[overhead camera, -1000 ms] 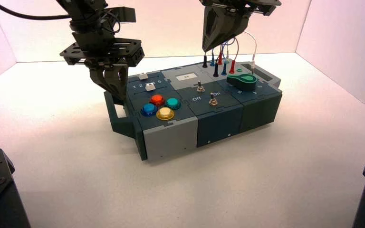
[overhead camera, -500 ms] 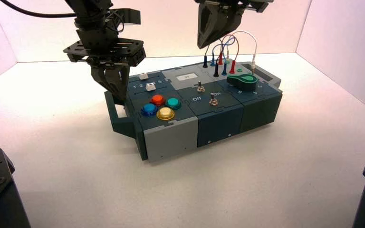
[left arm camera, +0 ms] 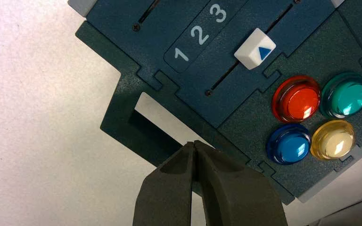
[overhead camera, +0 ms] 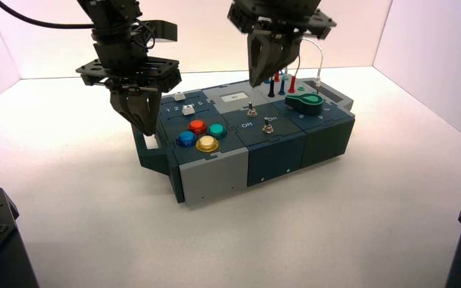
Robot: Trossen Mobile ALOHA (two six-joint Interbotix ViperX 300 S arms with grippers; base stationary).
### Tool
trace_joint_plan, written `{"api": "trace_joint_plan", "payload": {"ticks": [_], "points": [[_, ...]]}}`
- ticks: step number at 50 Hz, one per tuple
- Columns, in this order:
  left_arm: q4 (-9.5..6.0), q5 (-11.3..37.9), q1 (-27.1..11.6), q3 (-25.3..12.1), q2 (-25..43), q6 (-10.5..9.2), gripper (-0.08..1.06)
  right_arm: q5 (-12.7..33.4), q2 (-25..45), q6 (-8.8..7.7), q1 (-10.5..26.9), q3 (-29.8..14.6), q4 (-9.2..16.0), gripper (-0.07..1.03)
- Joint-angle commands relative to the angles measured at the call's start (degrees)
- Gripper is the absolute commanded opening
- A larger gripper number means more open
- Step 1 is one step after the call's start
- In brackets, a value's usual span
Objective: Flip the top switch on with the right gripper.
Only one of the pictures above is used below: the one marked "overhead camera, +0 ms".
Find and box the green and black rotary knob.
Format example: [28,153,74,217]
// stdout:
[285,92,325,116]

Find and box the thick black cable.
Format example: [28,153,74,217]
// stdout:
[0,0,96,30]

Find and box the blue and grey task box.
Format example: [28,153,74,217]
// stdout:
[131,77,356,206]

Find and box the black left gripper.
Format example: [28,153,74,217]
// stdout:
[75,56,182,137]

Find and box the red push button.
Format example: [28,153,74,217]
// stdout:
[187,119,209,135]

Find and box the yellow push button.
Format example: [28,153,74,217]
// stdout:
[195,135,220,154]

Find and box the blue push button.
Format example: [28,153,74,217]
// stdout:
[176,130,198,148]

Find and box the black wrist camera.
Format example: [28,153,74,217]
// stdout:
[143,20,178,44]

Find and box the green push button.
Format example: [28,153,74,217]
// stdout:
[208,123,228,140]

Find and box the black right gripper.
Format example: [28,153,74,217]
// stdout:
[227,3,337,88]

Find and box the white wire with black plug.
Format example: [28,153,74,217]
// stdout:
[302,38,324,93]

